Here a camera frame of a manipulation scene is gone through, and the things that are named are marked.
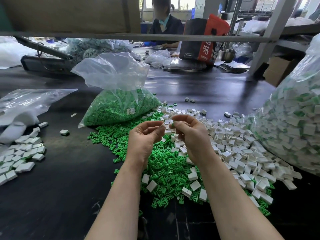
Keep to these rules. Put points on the lone white piece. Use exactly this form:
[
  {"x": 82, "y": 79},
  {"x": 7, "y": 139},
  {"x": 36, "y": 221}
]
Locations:
[{"x": 64, "y": 132}]

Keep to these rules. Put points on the pile of assembled white pieces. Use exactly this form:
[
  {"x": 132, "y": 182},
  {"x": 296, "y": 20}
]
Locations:
[{"x": 22, "y": 155}]

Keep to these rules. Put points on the small white plastic scrap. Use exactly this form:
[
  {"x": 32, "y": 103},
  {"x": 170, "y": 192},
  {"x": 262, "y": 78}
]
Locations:
[{"x": 73, "y": 115}]

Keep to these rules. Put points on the white plastic sheet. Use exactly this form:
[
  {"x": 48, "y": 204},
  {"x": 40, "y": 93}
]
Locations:
[{"x": 12, "y": 52}]

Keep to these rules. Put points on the black and red box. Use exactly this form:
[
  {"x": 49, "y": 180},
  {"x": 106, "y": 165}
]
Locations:
[{"x": 197, "y": 42}]

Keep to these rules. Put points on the person's left forearm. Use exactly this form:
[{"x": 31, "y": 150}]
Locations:
[{"x": 117, "y": 207}]

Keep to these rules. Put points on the black table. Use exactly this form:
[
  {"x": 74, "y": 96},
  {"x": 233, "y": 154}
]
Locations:
[{"x": 55, "y": 197}]

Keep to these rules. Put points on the pile of white plastic caps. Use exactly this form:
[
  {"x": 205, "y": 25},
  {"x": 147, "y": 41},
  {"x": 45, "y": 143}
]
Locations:
[{"x": 240, "y": 150}]

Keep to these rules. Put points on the person's right hand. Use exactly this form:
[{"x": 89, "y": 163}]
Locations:
[{"x": 196, "y": 140}]

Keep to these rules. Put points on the crumpled white plastic bag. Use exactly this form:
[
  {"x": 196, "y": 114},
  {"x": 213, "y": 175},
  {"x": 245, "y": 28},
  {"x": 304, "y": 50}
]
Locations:
[{"x": 157, "y": 58}]

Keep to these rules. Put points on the pile of green parts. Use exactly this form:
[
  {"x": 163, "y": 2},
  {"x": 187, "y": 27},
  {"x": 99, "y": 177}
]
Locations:
[{"x": 112, "y": 137}]

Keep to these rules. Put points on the bag of green clips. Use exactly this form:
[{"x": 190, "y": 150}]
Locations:
[{"x": 117, "y": 105}]

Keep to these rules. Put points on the grey metal shelf frame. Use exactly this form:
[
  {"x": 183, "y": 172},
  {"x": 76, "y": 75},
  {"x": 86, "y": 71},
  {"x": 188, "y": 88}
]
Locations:
[{"x": 150, "y": 36}]

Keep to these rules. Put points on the metal bowl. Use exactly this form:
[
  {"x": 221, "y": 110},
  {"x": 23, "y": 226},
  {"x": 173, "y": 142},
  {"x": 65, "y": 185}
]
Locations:
[{"x": 228, "y": 55}]

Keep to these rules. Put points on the brown board panel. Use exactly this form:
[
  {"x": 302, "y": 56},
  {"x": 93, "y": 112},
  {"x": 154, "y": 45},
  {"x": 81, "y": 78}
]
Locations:
[{"x": 65, "y": 15}]

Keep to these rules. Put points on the clear bag of pale parts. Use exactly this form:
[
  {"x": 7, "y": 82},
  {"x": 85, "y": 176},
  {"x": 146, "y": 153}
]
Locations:
[{"x": 95, "y": 47}]

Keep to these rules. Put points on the person's right forearm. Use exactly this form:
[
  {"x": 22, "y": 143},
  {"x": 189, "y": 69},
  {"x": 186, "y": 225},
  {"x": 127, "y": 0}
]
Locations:
[{"x": 235, "y": 207}]

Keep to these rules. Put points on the person's left hand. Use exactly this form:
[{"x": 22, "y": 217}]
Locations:
[{"x": 142, "y": 145}]

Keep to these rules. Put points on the empty clear plastic bag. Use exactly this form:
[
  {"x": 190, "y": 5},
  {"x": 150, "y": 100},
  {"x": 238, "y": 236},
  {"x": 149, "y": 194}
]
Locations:
[{"x": 30, "y": 100}]

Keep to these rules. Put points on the cardboard box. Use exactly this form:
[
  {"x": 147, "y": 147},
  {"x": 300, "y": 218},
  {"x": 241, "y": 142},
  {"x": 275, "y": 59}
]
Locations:
[{"x": 277, "y": 70}]

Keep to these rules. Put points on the white paper sheets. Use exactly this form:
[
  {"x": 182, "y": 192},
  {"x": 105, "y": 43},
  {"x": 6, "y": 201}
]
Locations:
[{"x": 235, "y": 65}]

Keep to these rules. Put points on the large bag of white caps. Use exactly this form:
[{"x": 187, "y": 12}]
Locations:
[{"x": 295, "y": 117}]

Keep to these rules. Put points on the white bags on shelf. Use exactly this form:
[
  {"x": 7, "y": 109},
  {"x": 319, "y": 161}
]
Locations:
[{"x": 270, "y": 25}]

